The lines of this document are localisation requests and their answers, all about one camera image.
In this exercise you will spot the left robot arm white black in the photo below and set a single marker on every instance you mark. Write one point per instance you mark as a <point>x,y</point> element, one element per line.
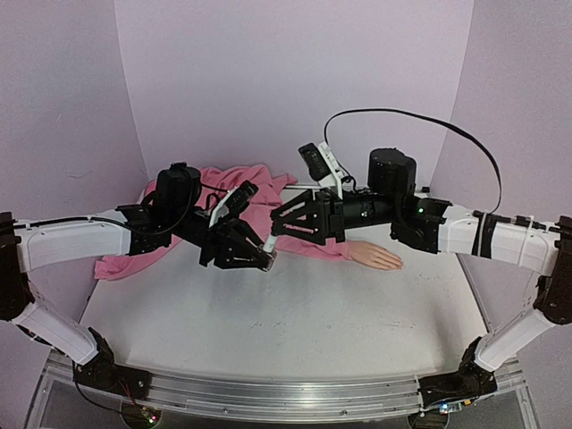
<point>29,245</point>

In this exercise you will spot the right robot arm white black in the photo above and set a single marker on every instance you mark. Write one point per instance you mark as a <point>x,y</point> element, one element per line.
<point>544,248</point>

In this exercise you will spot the pink sweatshirt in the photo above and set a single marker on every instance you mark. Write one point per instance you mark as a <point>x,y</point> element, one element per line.
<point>257,215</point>

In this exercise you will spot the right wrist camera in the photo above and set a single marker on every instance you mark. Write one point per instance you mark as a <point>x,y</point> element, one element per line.
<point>325,170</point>

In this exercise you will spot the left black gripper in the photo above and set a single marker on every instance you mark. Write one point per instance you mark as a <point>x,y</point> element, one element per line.
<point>229,240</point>

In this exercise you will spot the white nail polish cap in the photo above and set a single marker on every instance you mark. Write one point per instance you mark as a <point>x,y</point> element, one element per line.
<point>270,244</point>

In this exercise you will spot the mannequin hand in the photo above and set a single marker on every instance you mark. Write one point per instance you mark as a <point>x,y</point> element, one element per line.
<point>373,256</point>

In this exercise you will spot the nail polish bottle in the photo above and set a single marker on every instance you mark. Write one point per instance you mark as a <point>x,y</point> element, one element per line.
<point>268,261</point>

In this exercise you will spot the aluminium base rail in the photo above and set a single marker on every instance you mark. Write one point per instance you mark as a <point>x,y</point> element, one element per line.
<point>292,401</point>

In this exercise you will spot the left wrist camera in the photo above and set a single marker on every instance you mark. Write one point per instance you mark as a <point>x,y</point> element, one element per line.
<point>233,203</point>

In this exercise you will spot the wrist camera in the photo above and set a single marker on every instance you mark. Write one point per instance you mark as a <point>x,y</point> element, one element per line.
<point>325,170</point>
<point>233,203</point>

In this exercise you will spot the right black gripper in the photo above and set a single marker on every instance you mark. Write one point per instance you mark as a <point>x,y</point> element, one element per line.
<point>333,218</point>

